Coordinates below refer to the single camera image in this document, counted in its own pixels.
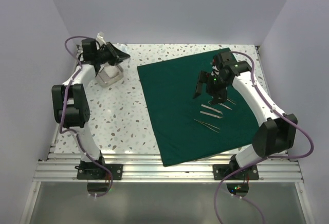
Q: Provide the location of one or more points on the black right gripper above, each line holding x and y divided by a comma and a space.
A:
219, 96

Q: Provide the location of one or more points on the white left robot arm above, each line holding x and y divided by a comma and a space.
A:
70, 104

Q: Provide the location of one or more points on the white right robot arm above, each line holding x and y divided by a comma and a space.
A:
276, 131

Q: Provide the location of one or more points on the stainless steel tray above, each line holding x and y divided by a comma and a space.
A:
103, 79

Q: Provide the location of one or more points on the thin steel tweezers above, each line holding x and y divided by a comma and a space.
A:
209, 126

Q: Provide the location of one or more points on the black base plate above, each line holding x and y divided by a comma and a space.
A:
220, 171
89, 171

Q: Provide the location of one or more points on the flat steel forceps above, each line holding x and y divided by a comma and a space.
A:
211, 108
211, 115

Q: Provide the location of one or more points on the green surgical cloth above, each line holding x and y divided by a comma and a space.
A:
168, 87

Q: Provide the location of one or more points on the white gauze pad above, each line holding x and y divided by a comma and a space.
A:
111, 71

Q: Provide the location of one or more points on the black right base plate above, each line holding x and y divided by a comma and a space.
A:
220, 171

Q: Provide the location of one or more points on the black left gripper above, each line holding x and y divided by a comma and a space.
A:
117, 56

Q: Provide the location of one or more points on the steel hemostat scissors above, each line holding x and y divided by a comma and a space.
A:
223, 104

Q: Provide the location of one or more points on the aluminium rail frame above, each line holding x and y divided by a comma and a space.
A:
121, 127

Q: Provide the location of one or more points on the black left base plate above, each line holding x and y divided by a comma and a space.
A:
89, 171

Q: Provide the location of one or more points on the white blue sachet packet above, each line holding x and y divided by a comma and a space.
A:
122, 47

